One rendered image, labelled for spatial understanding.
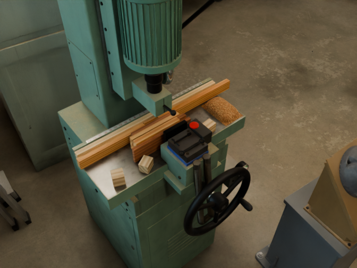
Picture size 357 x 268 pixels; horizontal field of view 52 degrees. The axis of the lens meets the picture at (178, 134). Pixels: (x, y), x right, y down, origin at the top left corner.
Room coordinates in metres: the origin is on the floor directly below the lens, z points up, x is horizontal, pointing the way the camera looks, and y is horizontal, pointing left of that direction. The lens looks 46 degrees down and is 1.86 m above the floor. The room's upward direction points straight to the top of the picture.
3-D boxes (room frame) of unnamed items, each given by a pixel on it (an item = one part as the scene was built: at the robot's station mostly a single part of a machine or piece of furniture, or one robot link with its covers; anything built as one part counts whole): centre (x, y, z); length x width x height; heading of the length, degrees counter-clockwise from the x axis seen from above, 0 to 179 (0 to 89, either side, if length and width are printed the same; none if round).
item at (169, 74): (1.13, 0.06, 1.02); 0.12 x 0.03 x 0.12; 39
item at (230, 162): (1.00, -0.21, 0.58); 0.12 x 0.08 x 0.08; 39
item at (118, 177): (0.70, 0.19, 0.92); 0.04 x 0.04 x 0.04; 18
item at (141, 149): (0.85, 0.05, 0.93); 0.24 x 0.01 x 0.06; 129
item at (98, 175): (0.86, 0.02, 0.87); 0.61 x 0.30 x 0.06; 129
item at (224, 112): (1.03, -0.16, 0.92); 0.14 x 0.09 x 0.04; 39
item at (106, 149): (0.96, 0.06, 0.92); 0.67 x 0.02 x 0.04; 129
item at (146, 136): (0.86, 0.07, 0.94); 0.18 x 0.02 x 0.07; 129
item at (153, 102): (0.97, 0.09, 1.03); 0.14 x 0.07 x 0.09; 39
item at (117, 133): (0.96, 0.10, 0.93); 0.60 x 0.02 x 0.05; 129
